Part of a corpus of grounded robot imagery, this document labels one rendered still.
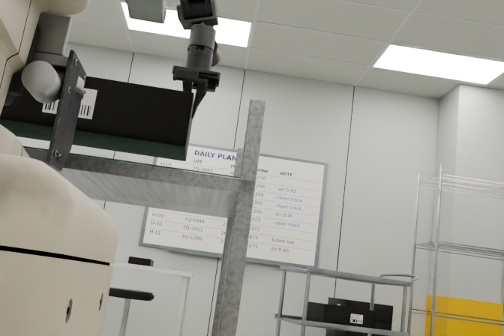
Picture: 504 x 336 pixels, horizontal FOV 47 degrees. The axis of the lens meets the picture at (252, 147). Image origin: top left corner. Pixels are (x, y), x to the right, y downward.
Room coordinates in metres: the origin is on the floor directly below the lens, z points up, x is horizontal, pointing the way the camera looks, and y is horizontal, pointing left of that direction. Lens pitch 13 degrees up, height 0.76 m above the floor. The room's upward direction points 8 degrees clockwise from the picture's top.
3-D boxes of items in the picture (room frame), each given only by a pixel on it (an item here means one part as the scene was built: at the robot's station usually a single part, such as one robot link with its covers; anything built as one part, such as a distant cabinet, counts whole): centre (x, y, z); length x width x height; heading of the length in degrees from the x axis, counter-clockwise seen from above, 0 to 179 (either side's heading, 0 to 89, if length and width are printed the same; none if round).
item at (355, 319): (4.35, -0.80, 0.63); 0.40 x 0.30 x 0.14; 107
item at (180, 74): (1.20, 0.15, 1.14); 0.07 x 0.07 x 0.09; 4
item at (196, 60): (1.20, 0.14, 1.21); 0.10 x 0.07 x 0.07; 94
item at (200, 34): (1.20, 0.14, 1.27); 0.07 x 0.06 x 0.07; 173
